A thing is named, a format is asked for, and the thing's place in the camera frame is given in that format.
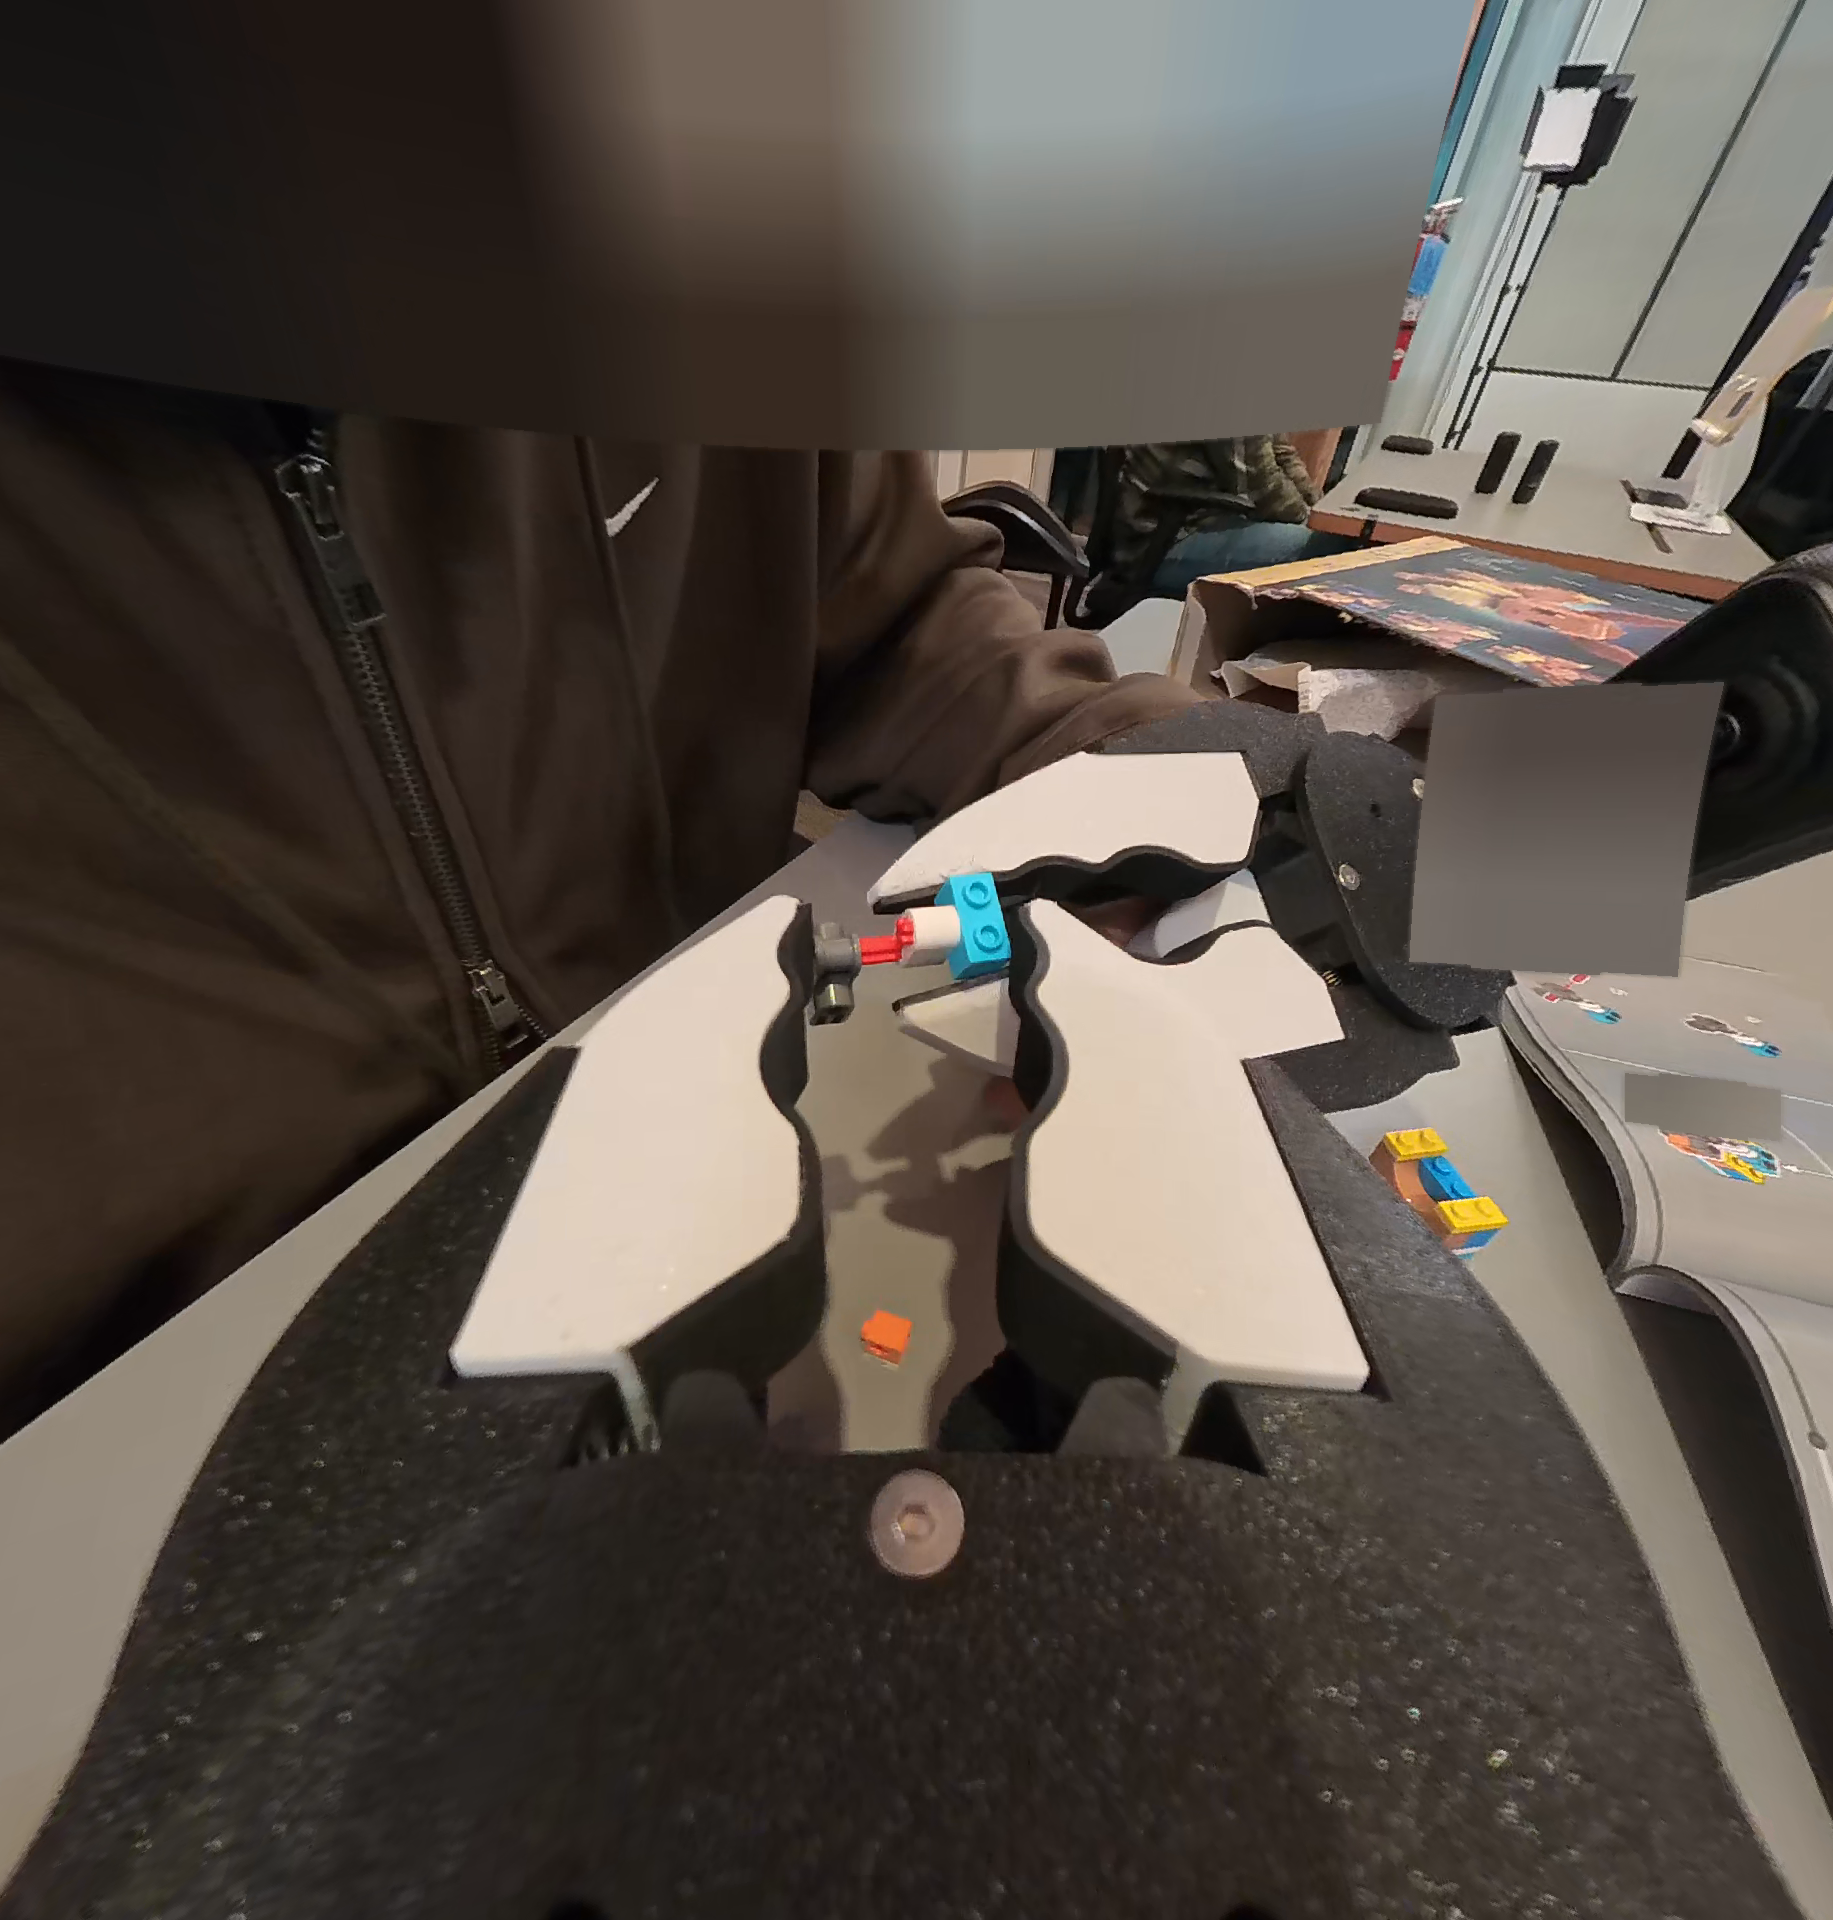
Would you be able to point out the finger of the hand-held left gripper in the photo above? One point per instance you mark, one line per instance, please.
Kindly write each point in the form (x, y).
(1230, 976)
(1096, 816)

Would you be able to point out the short black foam roller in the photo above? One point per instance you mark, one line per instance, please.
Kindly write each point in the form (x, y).
(1533, 472)
(1496, 466)

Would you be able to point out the grey instruction booklet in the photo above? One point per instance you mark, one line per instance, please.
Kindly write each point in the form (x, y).
(1757, 1201)

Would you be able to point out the long black foam roller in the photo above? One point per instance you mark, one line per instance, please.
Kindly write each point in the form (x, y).
(1405, 501)

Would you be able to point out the grey claw brick piece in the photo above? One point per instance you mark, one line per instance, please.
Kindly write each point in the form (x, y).
(831, 967)

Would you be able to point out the person's left forearm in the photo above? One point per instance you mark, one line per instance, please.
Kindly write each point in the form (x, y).
(975, 646)

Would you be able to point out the wooden-edged table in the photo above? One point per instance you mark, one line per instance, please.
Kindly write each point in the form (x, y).
(1592, 526)

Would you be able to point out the printed cardboard box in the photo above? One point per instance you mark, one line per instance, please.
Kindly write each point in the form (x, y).
(1457, 600)

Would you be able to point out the light panel on stand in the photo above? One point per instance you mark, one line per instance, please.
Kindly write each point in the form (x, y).
(1577, 120)

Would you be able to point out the teal brick with red pin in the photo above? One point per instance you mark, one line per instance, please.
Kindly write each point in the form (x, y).
(975, 921)

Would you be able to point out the yellow blue brown brick assembly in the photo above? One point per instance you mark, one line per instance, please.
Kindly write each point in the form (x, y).
(1442, 1186)

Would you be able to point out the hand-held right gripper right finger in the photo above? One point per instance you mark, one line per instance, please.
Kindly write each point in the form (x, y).
(1171, 1186)

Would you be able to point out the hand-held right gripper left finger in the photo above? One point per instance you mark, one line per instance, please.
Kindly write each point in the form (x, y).
(645, 1171)

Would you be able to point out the person's brown jacket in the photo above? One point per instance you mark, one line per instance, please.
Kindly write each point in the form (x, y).
(255, 900)

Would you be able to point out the black office chair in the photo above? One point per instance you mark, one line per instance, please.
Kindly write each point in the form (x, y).
(1029, 540)

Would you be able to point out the small orange brick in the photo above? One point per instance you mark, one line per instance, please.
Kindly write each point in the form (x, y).
(886, 1336)

